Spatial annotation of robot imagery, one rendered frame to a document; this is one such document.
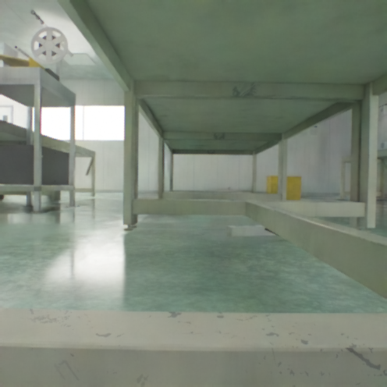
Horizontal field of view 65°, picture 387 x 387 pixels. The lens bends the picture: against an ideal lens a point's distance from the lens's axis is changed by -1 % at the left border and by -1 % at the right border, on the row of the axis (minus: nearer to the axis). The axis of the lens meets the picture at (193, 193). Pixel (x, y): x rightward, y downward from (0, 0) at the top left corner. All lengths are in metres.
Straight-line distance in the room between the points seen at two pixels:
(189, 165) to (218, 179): 0.80
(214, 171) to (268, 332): 7.46
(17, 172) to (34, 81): 0.69
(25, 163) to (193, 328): 2.51
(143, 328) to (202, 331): 0.03
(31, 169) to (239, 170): 5.79
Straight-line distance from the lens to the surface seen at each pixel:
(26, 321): 0.19
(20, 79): 2.71
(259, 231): 1.42
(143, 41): 1.21
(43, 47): 3.28
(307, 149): 8.13
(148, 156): 7.70
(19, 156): 2.67
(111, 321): 0.18
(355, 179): 1.77
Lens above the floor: 0.22
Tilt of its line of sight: 2 degrees down
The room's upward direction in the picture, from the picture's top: 1 degrees clockwise
